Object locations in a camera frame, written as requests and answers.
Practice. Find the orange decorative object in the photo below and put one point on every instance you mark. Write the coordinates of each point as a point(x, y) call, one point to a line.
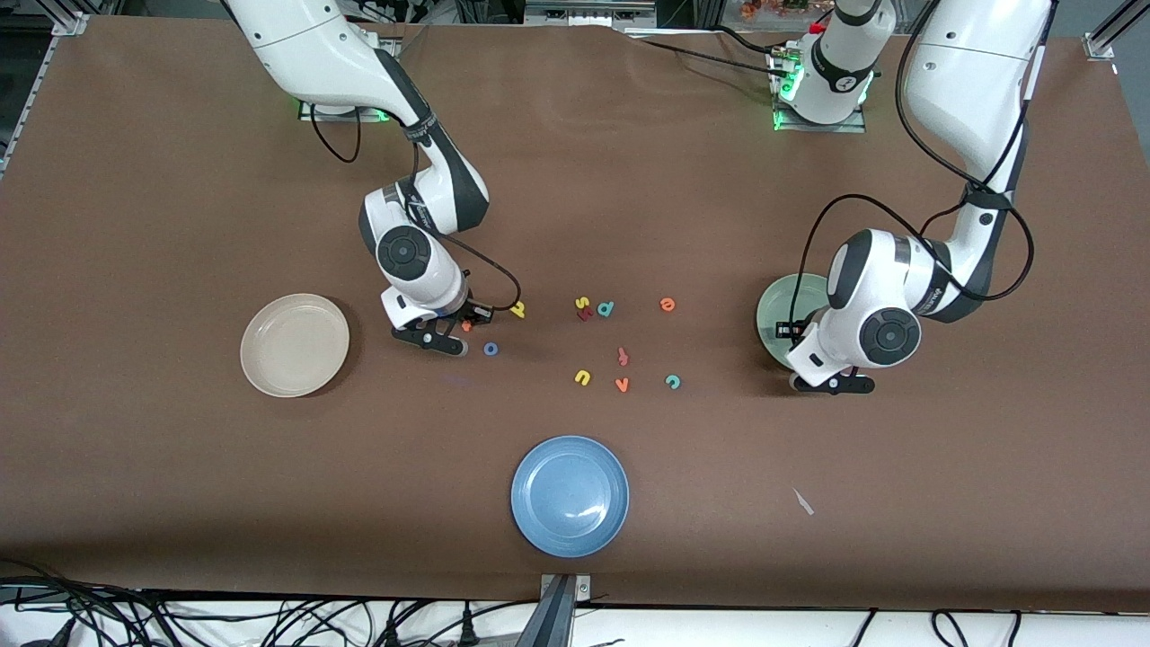
point(773, 7)

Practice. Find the black power plug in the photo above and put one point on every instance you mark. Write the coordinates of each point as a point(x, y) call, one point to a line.
point(467, 627)
point(393, 633)

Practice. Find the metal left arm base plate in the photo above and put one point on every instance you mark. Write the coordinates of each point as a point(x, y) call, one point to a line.
point(809, 128)

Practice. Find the beige brown plate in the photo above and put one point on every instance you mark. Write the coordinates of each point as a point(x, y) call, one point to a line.
point(295, 346)

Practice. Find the blue plate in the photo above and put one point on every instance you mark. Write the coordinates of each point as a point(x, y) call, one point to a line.
point(570, 496)

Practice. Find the grey power strip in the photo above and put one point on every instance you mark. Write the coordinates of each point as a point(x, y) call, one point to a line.
point(588, 11)

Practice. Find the brown table cover sheet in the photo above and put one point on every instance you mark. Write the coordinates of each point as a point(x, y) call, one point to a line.
point(575, 180)

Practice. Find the aluminium frame profile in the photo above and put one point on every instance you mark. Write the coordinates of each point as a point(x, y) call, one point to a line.
point(1110, 31)
point(72, 25)

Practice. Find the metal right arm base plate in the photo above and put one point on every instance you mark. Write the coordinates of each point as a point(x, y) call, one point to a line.
point(373, 116)

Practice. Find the small white paper scrap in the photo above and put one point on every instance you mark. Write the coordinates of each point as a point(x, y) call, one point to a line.
point(803, 502)

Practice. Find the red connector cap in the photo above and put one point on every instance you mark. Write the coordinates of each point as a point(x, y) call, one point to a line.
point(816, 28)

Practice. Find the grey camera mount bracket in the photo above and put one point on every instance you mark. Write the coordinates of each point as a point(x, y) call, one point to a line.
point(557, 620)

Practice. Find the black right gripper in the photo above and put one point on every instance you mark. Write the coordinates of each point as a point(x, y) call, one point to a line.
point(469, 314)

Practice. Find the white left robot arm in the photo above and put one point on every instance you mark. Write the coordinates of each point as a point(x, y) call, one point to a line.
point(970, 54)

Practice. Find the green plate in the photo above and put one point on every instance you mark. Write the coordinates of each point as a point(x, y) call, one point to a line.
point(773, 305)

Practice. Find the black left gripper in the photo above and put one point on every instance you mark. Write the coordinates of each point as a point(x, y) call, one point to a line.
point(796, 329)

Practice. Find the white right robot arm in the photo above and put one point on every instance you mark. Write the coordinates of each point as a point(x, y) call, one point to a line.
point(323, 45)

